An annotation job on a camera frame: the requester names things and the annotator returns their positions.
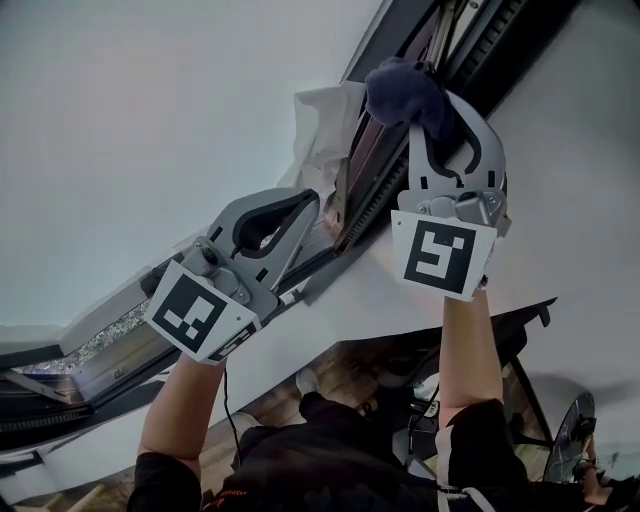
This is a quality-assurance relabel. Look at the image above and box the person's left white shoe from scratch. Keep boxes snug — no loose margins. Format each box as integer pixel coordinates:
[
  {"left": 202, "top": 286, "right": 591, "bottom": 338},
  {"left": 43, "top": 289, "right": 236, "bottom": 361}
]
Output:
[{"left": 231, "top": 410, "right": 262, "bottom": 432}]

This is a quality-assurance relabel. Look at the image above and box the person's right forearm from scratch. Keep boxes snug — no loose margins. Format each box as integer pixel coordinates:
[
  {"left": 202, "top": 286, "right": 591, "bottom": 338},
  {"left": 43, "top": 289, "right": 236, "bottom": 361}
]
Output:
[{"left": 438, "top": 289, "right": 506, "bottom": 432}]

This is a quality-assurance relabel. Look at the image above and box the black desk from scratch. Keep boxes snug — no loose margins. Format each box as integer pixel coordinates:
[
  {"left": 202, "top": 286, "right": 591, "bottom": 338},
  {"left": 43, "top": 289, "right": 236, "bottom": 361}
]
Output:
[{"left": 492, "top": 296, "right": 559, "bottom": 447}]

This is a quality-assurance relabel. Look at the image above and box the person's right white shoe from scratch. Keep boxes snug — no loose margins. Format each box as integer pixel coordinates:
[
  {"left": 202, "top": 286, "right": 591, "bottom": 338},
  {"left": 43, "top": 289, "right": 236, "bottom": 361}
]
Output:
[{"left": 295, "top": 368, "right": 319, "bottom": 397}]

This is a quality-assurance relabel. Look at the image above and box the dark window frame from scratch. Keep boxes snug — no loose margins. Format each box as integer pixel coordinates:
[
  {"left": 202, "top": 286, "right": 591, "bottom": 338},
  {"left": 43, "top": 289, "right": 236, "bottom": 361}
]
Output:
[{"left": 0, "top": 0, "right": 584, "bottom": 466}]

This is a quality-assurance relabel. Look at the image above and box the dark blue cloth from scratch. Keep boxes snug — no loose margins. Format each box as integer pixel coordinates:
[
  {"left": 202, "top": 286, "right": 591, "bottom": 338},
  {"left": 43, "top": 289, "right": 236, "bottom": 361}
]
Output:
[{"left": 364, "top": 56, "right": 456, "bottom": 141}]

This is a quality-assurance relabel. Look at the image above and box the person's black shirt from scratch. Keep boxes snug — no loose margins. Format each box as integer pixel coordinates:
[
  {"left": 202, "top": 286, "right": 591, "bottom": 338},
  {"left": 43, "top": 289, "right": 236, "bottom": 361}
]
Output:
[{"left": 127, "top": 389, "right": 551, "bottom": 512}]

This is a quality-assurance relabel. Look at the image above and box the round dark glass disc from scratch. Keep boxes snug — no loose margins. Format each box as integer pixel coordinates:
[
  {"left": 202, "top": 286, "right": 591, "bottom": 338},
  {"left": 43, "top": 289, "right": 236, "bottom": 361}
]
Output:
[{"left": 543, "top": 391, "right": 598, "bottom": 484}]

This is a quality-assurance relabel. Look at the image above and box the thin black cable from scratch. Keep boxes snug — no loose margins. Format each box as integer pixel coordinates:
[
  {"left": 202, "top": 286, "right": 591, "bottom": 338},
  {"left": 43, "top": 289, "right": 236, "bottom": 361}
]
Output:
[{"left": 221, "top": 366, "right": 244, "bottom": 467}]

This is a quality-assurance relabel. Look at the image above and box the white curtain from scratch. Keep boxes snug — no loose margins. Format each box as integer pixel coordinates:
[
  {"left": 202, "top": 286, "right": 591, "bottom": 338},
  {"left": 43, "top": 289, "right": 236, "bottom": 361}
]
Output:
[{"left": 277, "top": 82, "right": 369, "bottom": 202}]

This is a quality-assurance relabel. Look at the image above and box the person's white shoe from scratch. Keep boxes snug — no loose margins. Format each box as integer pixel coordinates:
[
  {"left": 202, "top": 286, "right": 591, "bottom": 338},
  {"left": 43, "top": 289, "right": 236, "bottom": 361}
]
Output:
[
  {"left": 231, "top": 410, "right": 262, "bottom": 432},
  {"left": 295, "top": 368, "right": 319, "bottom": 397}
]

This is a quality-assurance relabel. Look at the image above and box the window sash with glass pane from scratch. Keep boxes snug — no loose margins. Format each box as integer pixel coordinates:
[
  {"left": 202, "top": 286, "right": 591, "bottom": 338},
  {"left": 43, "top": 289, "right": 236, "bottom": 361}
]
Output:
[{"left": 0, "top": 0, "right": 391, "bottom": 371}]

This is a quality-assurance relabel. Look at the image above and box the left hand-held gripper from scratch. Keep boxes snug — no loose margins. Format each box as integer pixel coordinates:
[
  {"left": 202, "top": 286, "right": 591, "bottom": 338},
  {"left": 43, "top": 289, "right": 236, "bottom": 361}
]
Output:
[{"left": 143, "top": 188, "right": 322, "bottom": 367}]

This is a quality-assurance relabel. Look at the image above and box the person's left forearm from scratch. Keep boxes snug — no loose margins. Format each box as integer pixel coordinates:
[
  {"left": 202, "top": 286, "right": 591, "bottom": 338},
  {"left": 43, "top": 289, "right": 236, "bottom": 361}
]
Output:
[{"left": 137, "top": 357, "right": 227, "bottom": 462}]

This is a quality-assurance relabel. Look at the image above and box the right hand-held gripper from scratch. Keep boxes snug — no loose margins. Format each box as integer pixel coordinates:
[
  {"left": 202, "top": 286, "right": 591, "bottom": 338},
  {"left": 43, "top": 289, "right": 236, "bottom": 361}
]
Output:
[{"left": 390, "top": 90, "right": 514, "bottom": 303}]

